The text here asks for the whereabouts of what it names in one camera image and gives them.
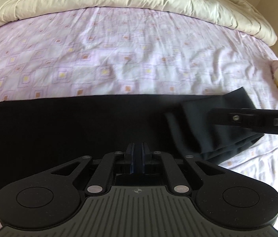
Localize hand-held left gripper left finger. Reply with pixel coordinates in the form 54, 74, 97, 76
43, 142, 136, 194

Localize black pants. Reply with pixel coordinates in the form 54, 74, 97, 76
0, 86, 266, 191

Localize bed with purple patterned sheet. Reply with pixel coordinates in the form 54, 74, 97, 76
0, 6, 278, 237

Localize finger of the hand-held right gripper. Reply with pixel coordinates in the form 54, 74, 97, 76
207, 108, 271, 129

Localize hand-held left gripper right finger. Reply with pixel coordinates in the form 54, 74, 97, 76
141, 142, 229, 194

